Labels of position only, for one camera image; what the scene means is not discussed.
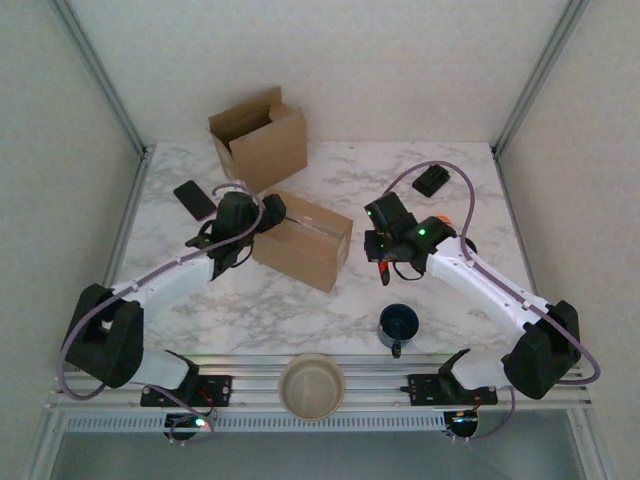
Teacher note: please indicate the aluminium mounting rail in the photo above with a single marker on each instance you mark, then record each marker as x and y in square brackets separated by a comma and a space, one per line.
[380, 385]

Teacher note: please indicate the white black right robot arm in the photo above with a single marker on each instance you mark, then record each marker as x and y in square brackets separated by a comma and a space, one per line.
[475, 296]

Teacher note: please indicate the dark blue mug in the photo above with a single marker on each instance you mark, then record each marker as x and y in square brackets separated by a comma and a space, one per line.
[399, 322]

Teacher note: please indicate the taped squat cardboard box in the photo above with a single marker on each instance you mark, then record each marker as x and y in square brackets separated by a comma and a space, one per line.
[300, 250]

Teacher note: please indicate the beige bowl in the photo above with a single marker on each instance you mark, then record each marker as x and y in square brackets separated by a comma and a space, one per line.
[311, 387]

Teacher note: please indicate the tall cardboard box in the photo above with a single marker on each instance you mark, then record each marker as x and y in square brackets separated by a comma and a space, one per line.
[265, 155]

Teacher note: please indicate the small orange object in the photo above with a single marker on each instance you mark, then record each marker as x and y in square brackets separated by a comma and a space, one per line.
[441, 218]

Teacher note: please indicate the black plastic holder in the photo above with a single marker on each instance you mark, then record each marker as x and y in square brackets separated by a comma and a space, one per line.
[430, 183]

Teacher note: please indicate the black smartphone purple case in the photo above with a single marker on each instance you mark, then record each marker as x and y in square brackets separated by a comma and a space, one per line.
[192, 197]

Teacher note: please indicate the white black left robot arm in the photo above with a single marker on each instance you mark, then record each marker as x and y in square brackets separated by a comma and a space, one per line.
[170, 286]

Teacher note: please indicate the round black controller board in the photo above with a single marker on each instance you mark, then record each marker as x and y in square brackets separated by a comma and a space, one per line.
[462, 426]
[182, 433]

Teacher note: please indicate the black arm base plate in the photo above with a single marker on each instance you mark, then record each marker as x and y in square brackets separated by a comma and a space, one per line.
[425, 390]
[215, 392]

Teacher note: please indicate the aluminium frame post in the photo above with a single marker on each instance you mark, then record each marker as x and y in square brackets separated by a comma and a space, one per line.
[539, 75]
[97, 75]

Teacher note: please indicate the grey table side rail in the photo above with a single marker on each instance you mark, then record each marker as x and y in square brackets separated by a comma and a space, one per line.
[524, 250]
[131, 200]

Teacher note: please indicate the orange black utility knife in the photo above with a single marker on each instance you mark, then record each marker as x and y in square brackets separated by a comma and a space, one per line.
[385, 275]

